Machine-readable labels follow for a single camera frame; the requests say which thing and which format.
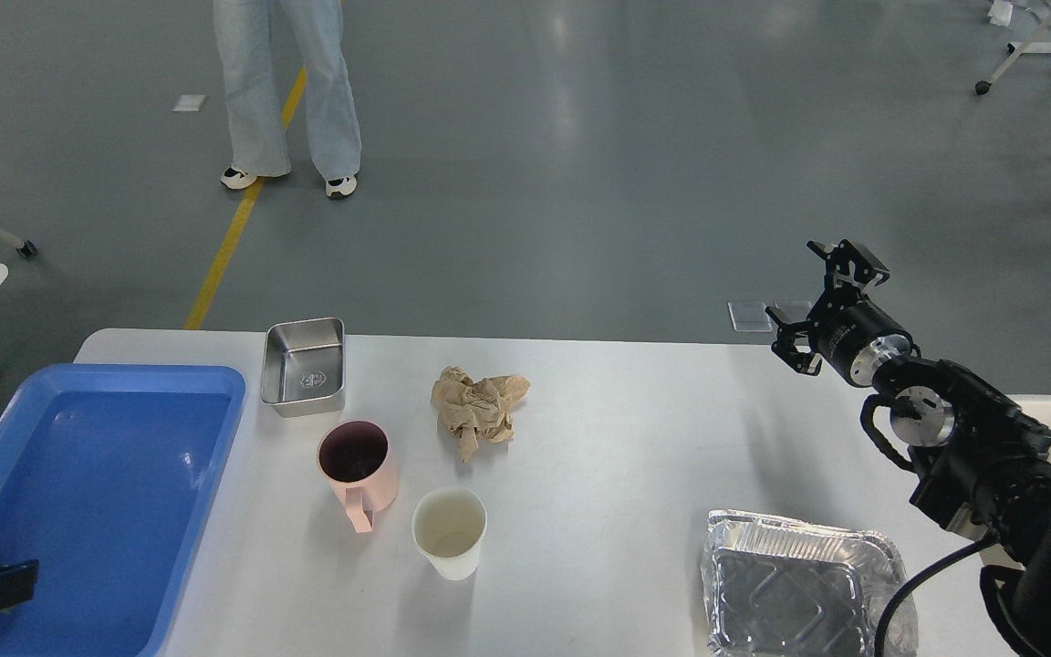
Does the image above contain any pink mug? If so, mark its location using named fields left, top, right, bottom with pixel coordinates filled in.
left=317, top=420, right=400, bottom=533

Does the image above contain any crumpled brown paper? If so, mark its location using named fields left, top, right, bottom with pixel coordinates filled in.
left=431, top=367, right=531, bottom=464

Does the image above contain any aluminium foil tray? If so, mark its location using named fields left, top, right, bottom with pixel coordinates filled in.
left=701, top=510, right=908, bottom=656

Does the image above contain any blue plastic tray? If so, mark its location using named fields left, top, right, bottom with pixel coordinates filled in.
left=0, top=363, right=245, bottom=656

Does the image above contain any white paper cup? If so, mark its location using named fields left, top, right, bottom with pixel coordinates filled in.
left=412, top=486, right=488, bottom=581

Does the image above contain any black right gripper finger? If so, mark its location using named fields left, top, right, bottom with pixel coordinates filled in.
left=806, top=240, right=891, bottom=311
left=765, top=305, right=822, bottom=377

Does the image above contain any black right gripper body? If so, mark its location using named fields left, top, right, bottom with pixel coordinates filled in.
left=808, top=297, right=916, bottom=388

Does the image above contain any person in blue jeans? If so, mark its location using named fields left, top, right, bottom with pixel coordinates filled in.
left=212, top=1, right=362, bottom=200

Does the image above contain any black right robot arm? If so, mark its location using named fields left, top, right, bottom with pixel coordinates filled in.
left=766, top=240, right=1051, bottom=656

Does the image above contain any square stainless steel container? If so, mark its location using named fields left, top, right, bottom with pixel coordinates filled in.
left=260, top=317, right=346, bottom=419

